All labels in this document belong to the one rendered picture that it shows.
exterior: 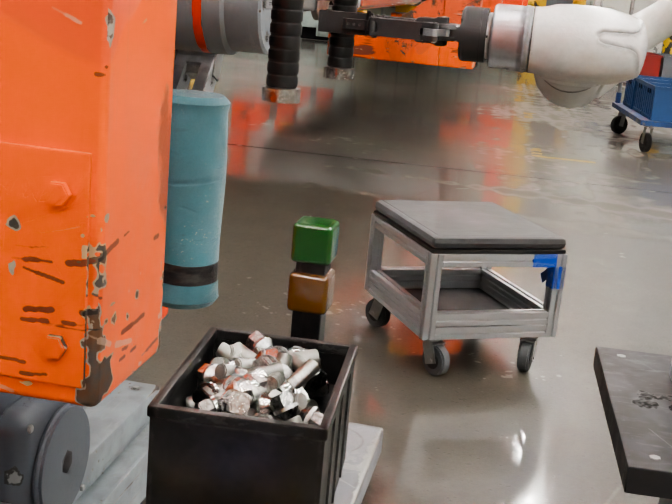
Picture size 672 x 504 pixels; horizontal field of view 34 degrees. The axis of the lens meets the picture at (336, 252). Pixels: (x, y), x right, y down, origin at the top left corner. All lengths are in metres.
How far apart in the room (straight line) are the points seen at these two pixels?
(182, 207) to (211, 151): 0.08
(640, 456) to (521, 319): 1.11
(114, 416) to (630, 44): 0.91
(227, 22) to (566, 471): 1.19
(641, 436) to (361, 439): 0.61
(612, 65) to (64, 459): 0.86
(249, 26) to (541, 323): 1.46
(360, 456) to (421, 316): 1.47
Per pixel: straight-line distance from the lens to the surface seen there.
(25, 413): 1.25
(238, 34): 1.38
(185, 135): 1.29
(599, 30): 1.50
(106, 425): 1.65
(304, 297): 1.06
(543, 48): 1.50
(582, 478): 2.18
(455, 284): 2.93
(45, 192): 0.90
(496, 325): 2.59
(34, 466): 1.27
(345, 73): 1.56
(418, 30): 1.50
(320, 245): 1.04
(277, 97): 1.22
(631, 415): 1.68
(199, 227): 1.32
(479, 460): 2.17
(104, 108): 0.88
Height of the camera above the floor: 0.90
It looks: 14 degrees down
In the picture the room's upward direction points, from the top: 5 degrees clockwise
